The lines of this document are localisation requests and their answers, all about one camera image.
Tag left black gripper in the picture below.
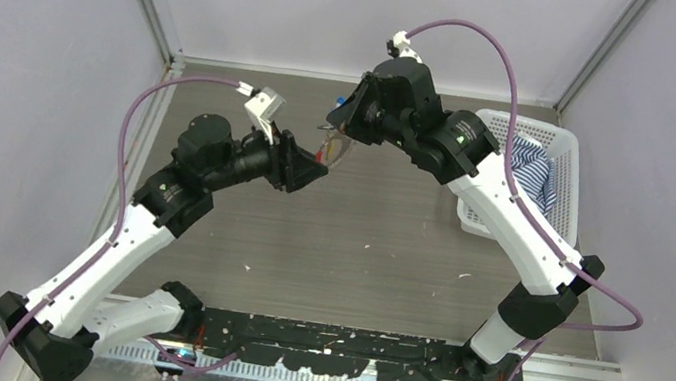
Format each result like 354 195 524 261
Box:
202 109 334 209

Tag metal spring coil keyring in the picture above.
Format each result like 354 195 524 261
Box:
315 123 355 169

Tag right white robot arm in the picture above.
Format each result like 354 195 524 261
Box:
326 57 605 381

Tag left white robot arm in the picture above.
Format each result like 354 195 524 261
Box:
0 114 329 381

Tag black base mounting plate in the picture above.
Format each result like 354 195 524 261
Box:
132 294 529 381

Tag blue striped cloth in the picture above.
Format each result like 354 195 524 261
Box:
510 132 558 215

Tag white plastic basket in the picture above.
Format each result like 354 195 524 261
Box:
456 108 580 247

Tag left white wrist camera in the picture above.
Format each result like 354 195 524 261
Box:
237 81 286 145

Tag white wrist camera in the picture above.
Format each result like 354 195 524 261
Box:
237 81 286 145
386 30 423 63

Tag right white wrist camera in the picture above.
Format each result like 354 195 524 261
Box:
386 30 423 63

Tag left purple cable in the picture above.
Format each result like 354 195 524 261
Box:
0 49 281 381

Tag purple cable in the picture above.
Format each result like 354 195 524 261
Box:
0 49 281 381
354 11 676 381

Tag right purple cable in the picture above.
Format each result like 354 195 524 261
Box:
354 11 676 381

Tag aluminium frame rail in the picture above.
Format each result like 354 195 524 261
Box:
80 293 623 381

